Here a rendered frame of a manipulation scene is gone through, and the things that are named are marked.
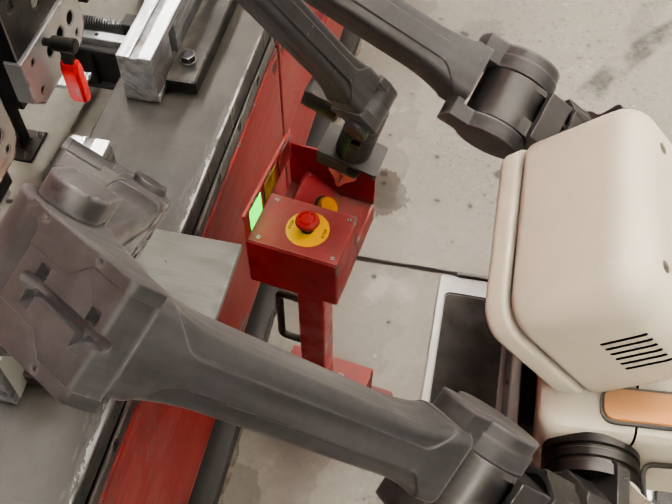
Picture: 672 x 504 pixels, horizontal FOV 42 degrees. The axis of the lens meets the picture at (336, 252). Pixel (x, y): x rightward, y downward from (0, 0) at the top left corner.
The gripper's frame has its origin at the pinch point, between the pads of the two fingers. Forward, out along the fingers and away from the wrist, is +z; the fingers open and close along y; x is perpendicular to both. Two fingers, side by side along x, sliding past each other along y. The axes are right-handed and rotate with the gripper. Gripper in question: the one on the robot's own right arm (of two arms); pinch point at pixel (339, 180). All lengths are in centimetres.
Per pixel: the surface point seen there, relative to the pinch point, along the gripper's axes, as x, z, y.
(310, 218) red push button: 9.6, -0.5, 1.7
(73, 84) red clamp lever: 27, -32, 33
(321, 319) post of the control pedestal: 8.2, 32.2, -7.4
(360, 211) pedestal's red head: -2.2, 8.7, -5.4
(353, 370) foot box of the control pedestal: -1, 65, -20
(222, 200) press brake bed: 6.8, 9.9, 17.1
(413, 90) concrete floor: -105, 82, -7
